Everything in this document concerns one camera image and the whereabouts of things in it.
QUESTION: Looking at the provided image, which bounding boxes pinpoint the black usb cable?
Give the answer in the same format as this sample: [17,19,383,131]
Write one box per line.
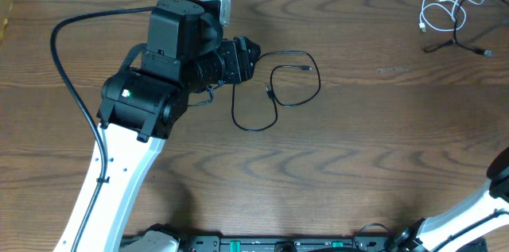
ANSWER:
[421,0,509,57]
[231,49,322,133]

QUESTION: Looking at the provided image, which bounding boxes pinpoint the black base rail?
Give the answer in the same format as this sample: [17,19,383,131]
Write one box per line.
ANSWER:
[119,235,488,252]

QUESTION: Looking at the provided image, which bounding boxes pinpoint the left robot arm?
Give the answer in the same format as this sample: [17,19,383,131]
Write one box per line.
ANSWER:
[56,0,261,251]

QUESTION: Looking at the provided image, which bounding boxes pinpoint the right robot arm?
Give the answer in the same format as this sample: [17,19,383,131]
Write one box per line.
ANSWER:
[389,149,508,252]

